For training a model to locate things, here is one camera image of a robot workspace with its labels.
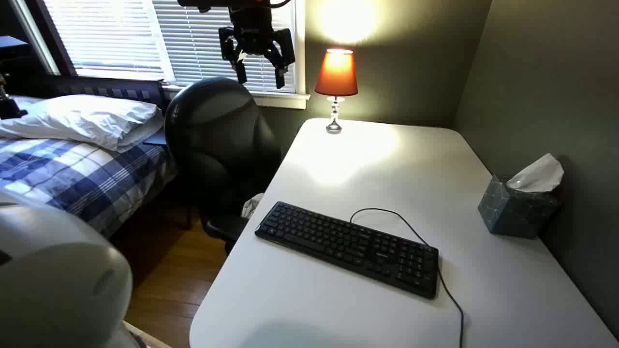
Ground white pillow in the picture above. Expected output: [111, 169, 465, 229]
[0, 96, 165, 154]

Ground black office chair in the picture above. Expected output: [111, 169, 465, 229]
[165, 78, 283, 250]

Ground black keyboard cable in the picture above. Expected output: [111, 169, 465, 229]
[349, 206, 467, 348]

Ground blue plaid bed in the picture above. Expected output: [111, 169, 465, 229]
[0, 140, 171, 239]

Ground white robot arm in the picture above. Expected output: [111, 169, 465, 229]
[0, 78, 279, 348]

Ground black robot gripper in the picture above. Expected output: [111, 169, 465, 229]
[219, 0, 296, 90]

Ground white window blinds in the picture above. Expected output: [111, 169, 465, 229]
[41, 0, 302, 98]

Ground grey tissue box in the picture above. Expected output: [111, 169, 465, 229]
[478, 154, 565, 239]

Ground dark wooden headboard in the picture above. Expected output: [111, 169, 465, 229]
[12, 76, 167, 109]

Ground orange shade table lamp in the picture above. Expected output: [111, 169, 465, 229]
[316, 49, 358, 134]

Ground black computer keyboard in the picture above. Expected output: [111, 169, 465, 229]
[256, 202, 440, 301]

